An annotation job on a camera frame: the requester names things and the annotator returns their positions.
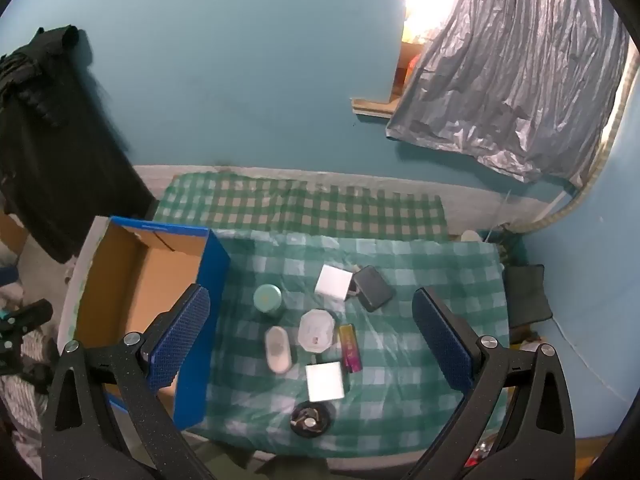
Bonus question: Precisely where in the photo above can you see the black cushion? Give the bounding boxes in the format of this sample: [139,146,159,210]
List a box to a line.
[502,264,553,328]

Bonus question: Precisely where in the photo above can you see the dark green checked cloth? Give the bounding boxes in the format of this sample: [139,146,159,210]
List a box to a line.
[152,172,448,241]

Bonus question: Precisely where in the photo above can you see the blue cardboard box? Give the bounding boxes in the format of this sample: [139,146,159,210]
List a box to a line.
[65,216,232,431]

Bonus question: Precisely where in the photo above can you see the brown cardboard piece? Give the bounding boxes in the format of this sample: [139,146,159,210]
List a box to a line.
[0,212,28,256]

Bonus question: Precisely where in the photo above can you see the black round case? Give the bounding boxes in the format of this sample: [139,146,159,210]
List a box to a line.
[291,401,332,438]

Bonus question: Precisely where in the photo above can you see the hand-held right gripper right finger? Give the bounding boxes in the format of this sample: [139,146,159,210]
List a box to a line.
[395,286,576,480]

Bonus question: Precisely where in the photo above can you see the beige striped hose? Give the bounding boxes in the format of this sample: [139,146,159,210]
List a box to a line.
[505,55,640,233]

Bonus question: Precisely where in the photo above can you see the white oval case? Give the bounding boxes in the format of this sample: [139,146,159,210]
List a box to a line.
[264,326,292,374]

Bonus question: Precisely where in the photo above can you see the white hexagonal box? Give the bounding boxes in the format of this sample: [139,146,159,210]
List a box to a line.
[298,309,337,353]

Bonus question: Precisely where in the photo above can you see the black white striped cloth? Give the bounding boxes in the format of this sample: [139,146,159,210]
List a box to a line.
[0,330,66,461]

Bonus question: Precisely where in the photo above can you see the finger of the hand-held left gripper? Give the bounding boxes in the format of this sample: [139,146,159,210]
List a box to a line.
[0,299,53,333]

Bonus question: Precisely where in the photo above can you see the teal round jar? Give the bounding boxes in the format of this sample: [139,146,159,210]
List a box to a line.
[253,284,284,315]

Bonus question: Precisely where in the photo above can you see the white power adapter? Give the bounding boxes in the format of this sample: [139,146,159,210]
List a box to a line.
[305,361,346,402]
[314,264,358,302]

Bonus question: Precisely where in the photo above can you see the light green checked plastic tablecloth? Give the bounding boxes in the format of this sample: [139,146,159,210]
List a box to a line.
[60,217,511,458]

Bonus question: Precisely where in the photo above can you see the black power bank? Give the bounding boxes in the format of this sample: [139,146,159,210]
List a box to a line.
[351,265,397,313]

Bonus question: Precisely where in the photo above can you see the wooden window sill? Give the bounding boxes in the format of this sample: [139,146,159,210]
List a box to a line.
[351,97,401,121]

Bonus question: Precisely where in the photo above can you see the black hanging clothing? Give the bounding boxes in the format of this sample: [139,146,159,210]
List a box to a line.
[0,25,156,263]

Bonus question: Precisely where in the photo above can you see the silver crinkled curtain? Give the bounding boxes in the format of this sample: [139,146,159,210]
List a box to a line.
[386,0,631,183]

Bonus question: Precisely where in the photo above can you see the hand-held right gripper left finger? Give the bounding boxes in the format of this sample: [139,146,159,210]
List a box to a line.
[40,282,221,480]

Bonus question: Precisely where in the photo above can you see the pink yellow lighter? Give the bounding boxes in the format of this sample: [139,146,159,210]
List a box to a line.
[338,324,362,373]

